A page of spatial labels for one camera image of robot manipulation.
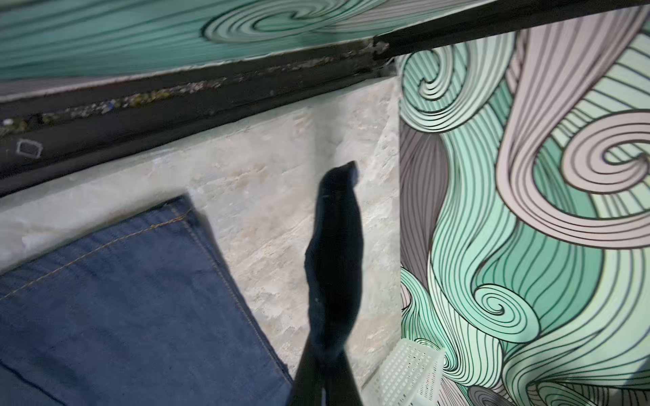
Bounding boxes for dark blue denim trousers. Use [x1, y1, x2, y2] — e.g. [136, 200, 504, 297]
[1, 196, 293, 405]

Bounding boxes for white perforated plastic basket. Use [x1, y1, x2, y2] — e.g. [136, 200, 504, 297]
[362, 338, 445, 406]

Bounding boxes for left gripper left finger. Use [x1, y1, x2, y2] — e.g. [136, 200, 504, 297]
[287, 338, 325, 406]

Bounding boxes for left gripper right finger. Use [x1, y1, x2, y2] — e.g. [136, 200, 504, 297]
[324, 351, 363, 406]

